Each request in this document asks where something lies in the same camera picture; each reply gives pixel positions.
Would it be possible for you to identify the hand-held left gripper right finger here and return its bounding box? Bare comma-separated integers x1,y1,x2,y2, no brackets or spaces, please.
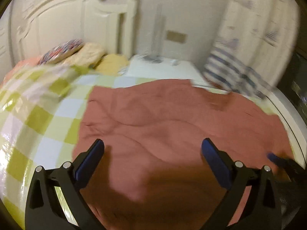
201,138,282,230

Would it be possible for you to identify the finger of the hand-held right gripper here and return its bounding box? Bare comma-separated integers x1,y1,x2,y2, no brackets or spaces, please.
267,152,298,173

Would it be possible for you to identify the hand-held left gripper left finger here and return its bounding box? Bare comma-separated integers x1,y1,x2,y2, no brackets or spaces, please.
25,138,105,230

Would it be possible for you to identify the pink quilted blanket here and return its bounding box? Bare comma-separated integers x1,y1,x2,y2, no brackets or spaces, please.
73,79,296,230

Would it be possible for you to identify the white window ledge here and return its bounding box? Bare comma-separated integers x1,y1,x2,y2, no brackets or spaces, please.
261,86,307,166

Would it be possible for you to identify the green checked bed sheet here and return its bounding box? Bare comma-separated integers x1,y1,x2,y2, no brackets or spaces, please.
0,65,280,230

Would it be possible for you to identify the dark window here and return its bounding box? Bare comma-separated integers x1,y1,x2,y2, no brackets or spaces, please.
283,50,307,130

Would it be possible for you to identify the yellow pillow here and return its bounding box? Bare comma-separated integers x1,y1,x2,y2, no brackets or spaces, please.
95,53,130,73

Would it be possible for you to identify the cream pillow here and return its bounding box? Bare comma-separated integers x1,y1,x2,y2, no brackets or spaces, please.
64,43,106,69

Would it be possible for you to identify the white nightstand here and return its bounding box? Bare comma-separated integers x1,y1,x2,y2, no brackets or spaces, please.
120,55,216,88

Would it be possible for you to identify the floral patterned pillow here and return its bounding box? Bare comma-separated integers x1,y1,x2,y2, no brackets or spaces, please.
38,39,84,65

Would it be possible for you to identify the pink cloth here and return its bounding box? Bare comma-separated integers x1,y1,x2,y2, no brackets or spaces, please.
5,56,46,82

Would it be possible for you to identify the sailboat print curtain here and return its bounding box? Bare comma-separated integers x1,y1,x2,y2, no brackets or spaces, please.
201,0,300,99

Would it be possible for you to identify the white wooden headboard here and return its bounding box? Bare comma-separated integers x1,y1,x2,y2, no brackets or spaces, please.
7,0,141,63

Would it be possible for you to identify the brass wall switch plate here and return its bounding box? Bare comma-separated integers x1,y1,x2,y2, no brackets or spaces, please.
166,31,187,44

